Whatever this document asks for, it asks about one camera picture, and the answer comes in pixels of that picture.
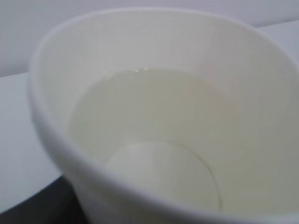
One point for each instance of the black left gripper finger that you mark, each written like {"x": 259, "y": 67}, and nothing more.
{"x": 55, "y": 204}

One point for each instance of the white paper cup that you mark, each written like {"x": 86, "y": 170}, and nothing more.
{"x": 168, "y": 116}

